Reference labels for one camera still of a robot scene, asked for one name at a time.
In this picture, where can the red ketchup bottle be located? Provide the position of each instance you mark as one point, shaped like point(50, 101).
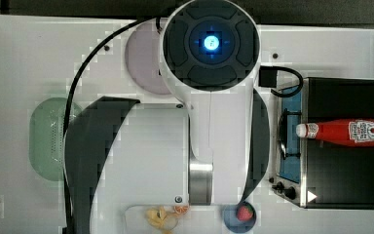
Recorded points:
point(348, 132)

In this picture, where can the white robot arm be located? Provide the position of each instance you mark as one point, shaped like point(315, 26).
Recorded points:
point(121, 153)

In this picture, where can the black toaster oven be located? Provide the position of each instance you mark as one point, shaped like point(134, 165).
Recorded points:
point(314, 174)

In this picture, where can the pink round plate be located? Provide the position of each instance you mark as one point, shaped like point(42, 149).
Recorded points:
point(142, 59)

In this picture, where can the orange slice toy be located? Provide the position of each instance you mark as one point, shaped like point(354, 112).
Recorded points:
point(181, 210)

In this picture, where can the yellow banana peel toy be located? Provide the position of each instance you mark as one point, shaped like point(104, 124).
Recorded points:
point(161, 219)

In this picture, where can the strawberry in blue bowl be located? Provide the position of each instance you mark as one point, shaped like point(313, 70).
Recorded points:
point(244, 212)

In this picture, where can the blue small bowl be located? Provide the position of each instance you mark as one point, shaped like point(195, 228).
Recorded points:
point(233, 224)

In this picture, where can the green oval colander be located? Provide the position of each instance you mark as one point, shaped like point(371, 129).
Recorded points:
point(46, 138)

